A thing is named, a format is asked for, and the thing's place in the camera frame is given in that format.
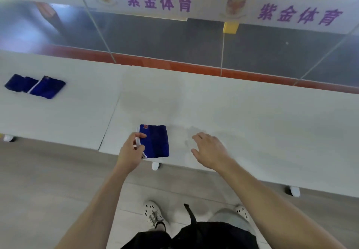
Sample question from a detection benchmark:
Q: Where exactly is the person's left hand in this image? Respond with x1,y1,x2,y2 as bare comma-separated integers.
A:
115,132,147,171

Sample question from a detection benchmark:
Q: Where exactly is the person's right hand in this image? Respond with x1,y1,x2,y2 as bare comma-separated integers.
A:
191,132,235,171

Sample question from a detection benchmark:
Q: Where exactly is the blue cloth red label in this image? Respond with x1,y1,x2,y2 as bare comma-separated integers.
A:
136,124,170,160

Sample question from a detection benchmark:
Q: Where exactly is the person's right forearm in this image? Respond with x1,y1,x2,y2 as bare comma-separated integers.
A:
216,158,347,249

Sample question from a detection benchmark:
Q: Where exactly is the person's left forearm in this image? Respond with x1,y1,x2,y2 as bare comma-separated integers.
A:
55,164,140,249

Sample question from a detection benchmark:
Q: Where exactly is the person's left white shoe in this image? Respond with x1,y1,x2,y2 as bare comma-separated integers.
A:
144,200,170,231

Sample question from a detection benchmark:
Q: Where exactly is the person's white shoe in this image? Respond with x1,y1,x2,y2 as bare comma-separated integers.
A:
144,200,170,231
235,205,252,222

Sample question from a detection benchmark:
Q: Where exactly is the person's right white shoe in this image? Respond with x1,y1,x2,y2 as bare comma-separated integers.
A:
235,205,252,222

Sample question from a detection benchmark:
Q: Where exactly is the grey trouser leg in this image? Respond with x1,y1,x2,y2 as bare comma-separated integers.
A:
209,208,257,236

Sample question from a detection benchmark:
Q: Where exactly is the black garment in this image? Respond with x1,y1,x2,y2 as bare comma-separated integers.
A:
120,221,259,249

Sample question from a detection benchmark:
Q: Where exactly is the blue folded cloth white edge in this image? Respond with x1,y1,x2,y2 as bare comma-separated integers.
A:
29,75,66,100

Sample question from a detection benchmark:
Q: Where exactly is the dark blue folded cloth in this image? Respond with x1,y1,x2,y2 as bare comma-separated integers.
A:
4,74,39,93

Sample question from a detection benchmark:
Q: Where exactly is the yellow block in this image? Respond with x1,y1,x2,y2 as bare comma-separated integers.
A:
223,22,240,34

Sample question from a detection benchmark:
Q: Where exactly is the white banner purple print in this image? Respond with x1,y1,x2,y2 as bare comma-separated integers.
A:
0,0,359,35

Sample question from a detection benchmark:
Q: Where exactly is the black strap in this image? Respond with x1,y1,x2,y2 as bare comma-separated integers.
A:
183,203,198,225

